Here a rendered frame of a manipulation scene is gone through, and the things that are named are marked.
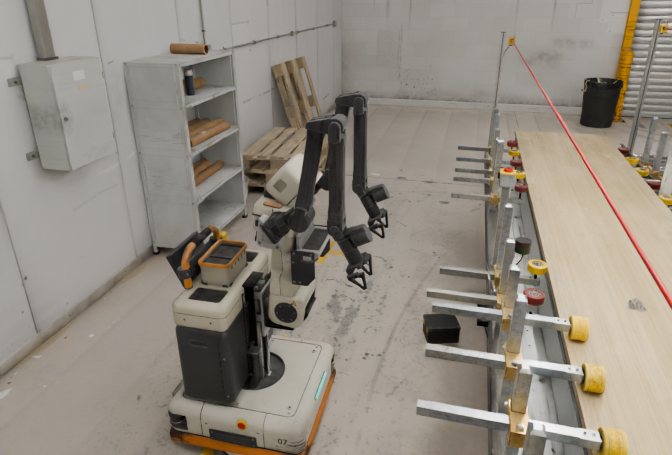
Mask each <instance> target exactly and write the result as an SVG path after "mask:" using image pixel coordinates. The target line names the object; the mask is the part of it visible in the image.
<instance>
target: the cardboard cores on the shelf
mask: <svg viewBox="0 0 672 455"><path fill-rule="evenodd" d="M193 81H194V89H197V88H200V87H203V86H204V85H205V80H204V79H203V78H202V77H197V78H193ZM229 128H230V123H229V122H228V121H224V120H223V119H222V118H217V119H215V120H213V121H211V120H210V119H209V118H205V119H203V120H201V119H199V118H196V119H193V120H191V121H189V122H188V130H189V138H190V146H191V148H192V147H194V146H196V145H198V144H200V143H202V142H204V141H206V140H208V139H210V138H212V137H214V136H216V135H218V134H220V133H222V132H224V131H226V130H228V129H229ZM223 167H224V162H223V161H222V160H218V161H216V162H215V163H213V164H212V165H211V163H210V162H209V161H208V160H207V159H206V158H203V159H201V160H199V161H197V162H196V163H194V164H193V171H194V180H195V187H196V186H198V185H199V184H201V183H202V182H203V181H205V180H206V179H207V178H209V177H210V176H212V175H213V174H214V173H216V172H217V171H218V170H220V169H221V168H223Z"/></svg>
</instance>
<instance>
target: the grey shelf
mask: <svg viewBox="0 0 672 455"><path fill-rule="evenodd" d="M230 57H231V62H230ZM123 65H124V71H125V77H126V83H127V90H128V96H129V102H130V108H131V114H132V120H133V126H134V133H135V139H136V145H137V151H138V157H139V163H140V170H141V176H142V182H143V188H144V194H145V200H146V206H147V213H148V219H149V225H150V231H151V237H152V243H153V249H154V252H153V254H154V255H158V254H159V253H160V250H157V246H159V247H167V248H174V249H175V248H176V247H177V246H178V245H180V244H181V243H182V242H183V241H184V240H185V239H186V238H187V237H189V236H190V235H191V234H192V233H193V232H196V231H197V232H198V233H200V232H202V231H203V230H204V229H205V228H207V227H208V226H209V225H214V226H215V227H217V228H218V229H219V231H220V230H221V229H222V228H224V227H225V226H226V225H227V224H228V223H229V222H230V221H231V220H232V219H233V218H234V217H236V216H237V215H238V214H239V213H240V212H241V211H242V210H243V214H244V215H242V218H247V217H248V215H247V208H246V196H245V183H244V171H243V158H242V146H241V133H240V120H239V108H238V95H237V83H236V70H235V58H234V50H209V52H208V54H207V55H204V54H172V53H166V54H161V55H156V56H151V57H146V58H141V59H136V60H131V61H126V62H123ZM193 65H194V69H193ZM187 66H188V67H187ZM185 69H191V70H192V75H193V78H194V74H195V78H197V77H202V78H203V79H204V80H205V85H204V86H203V87H200V88H197V89H194V90H195V95H192V96H188V95H187V94H186V92H185V93H184V88H183V79H185V78H184V70H185ZM231 69H232V74H231ZM232 81H233V85H232ZM175 82H176V85H175ZM234 84H235V85H234ZM178 88H179V89H178ZM176 90H177V93H176ZM233 93H234V98H233ZM235 96H236V97H235ZM235 98H236V99H235ZM234 105H235V111H234ZM198 110H199V114H198ZM235 117H236V123H235ZM196 118H199V119H201V120H203V119H205V118H209V119H210V120H211V121H213V120H215V119H217V118H222V119H223V120H224V121H228V122H229V123H230V128H229V129H228V130H226V131H224V132H222V133H220V134H218V135H216V136H214V137H212V138H210V139H208V140H206V141H204V142H202V143H200V144H198V145H196V146H194V147H192V148H191V146H190V138H189V130H188V122H189V121H191V120H193V119H196ZM186 124H187V125H186ZM183 127H184V128H183ZM181 129H182V133H181ZM236 131H237V135H236ZM187 132H188V133H187ZM184 135H185V136H184ZM182 137H183V141H182ZM237 142H238V147H237ZM185 143H186V144H185ZM238 154H239V159H238ZM203 156H204V158H206V159H207V160H208V161H209V162H210V163H211V165H212V164H213V163H215V162H216V161H218V160H222V161H223V162H224V167H223V168H221V169H220V170H218V171H217V172H216V173H214V174H213V175H212V176H210V177H209V178H207V179H206V180H205V181H203V182H202V183H201V184H199V185H198V186H196V187H195V180H194V171H193V164H194V163H196V162H197V161H199V160H201V159H203ZM240 157H241V158H240ZM240 159H241V160H240ZM188 166H189V167H188ZM186 169H187V173H186ZM188 169H189V170H188ZM241 171H242V172H241ZM189 174H190V175H189ZM189 176H190V177H189ZM187 177H188V180H187ZM240 178H241V183H240ZM242 183H243V184H242ZM188 185H189V188H188ZM190 186H191V187H190ZM241 190H242V195H241ZM148 191H149V193H148ZM243 195H244V196H243ZM206 199H207V200H206ZM242 202H243V204H242ZM156 243H157V244H156Z"/></svg>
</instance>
